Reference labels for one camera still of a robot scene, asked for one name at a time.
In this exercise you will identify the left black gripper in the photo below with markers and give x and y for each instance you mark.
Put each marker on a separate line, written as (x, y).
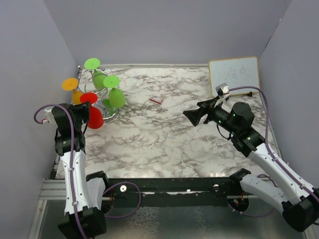
(84, 108)

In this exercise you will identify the red wine glass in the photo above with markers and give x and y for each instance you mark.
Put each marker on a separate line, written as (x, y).
(95, 116)

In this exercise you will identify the green wine glass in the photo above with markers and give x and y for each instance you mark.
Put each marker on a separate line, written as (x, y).
(116, 95)
(97, 76)

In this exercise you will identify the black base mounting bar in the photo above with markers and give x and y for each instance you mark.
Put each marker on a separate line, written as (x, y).
(172, 192)

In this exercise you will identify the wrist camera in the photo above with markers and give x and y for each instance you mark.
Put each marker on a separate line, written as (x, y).
(223, 90)
(48, 116)

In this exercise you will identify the chrome wine glass rack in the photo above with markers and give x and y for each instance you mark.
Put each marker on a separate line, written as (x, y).
(109, 113)

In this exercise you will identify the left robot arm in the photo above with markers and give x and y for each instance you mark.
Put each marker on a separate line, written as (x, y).
(83, 215)

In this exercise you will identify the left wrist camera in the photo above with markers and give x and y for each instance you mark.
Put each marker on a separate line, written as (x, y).
(48, 116)

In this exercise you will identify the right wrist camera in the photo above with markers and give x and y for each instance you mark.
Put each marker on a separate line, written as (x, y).
(223, 90)

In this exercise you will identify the orange wine glass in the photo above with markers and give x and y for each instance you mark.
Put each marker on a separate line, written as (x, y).
(71, 84)

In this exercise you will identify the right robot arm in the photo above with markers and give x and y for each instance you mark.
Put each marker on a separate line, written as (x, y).
(295, 198)

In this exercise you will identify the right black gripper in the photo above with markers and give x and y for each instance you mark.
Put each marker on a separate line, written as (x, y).
(207, 107)

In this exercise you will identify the small red white box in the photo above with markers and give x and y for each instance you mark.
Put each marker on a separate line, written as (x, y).
(156, 99)

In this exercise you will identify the small whiteboard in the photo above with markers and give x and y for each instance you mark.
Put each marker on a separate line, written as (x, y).
(235, 72)

